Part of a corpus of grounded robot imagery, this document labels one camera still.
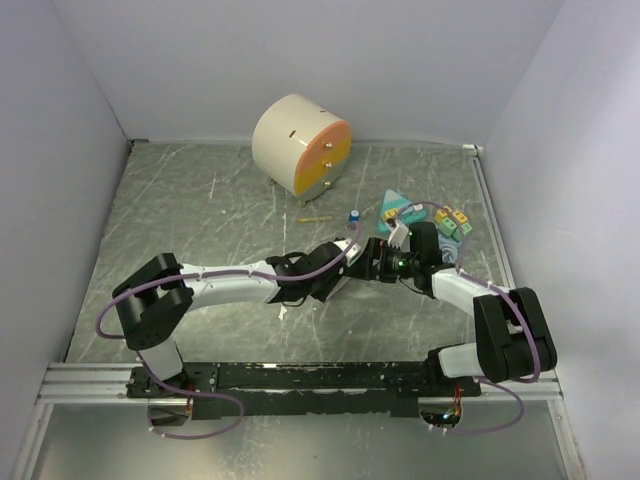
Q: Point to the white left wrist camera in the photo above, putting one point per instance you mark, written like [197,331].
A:
[351,250]

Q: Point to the round beige drawer cabinet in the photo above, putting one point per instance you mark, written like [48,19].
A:
[301,146]

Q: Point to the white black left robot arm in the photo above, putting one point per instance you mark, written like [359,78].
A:
[152,302]

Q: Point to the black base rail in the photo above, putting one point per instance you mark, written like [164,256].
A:
[400,389]

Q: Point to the blue round socket board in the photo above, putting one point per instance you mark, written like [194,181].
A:
[452,226]

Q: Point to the teal triangular socket board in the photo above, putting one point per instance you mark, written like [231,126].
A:
[394,200]

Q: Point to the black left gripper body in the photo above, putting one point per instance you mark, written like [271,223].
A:
[321,290]

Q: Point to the yellow marker pen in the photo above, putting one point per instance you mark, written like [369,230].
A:
[314,219]

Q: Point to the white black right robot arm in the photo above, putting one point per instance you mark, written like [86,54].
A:
[512,338]

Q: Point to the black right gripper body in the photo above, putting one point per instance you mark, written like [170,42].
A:
[393,262]

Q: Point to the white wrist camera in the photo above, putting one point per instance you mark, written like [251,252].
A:
[351,250]
[399,233]

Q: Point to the yellow plug block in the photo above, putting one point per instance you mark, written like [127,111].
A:
[389,216]

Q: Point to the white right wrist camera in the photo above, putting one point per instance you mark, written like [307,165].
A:
[399,233]

